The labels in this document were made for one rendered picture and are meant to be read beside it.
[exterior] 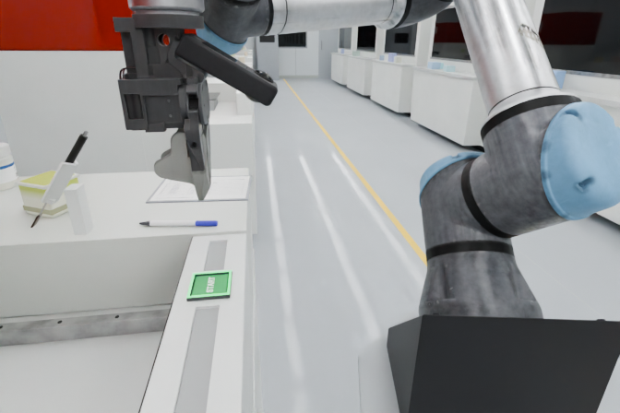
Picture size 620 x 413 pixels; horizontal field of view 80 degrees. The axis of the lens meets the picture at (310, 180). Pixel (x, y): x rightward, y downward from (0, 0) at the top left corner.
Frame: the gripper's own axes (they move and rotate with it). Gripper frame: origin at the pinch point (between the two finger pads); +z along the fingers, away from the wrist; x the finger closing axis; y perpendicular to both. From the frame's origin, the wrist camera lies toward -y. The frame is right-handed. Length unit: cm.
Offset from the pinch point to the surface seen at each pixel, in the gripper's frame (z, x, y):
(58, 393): 28.6, 2.2, 22.5
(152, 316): 25.6, -8.3, 12.0
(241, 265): 14.7, -4.6, -3.3
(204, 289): 14.2, 0.9, 1.5
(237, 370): 14.7, 14.6, -3.4
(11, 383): 28.6, -0.5, 29.9
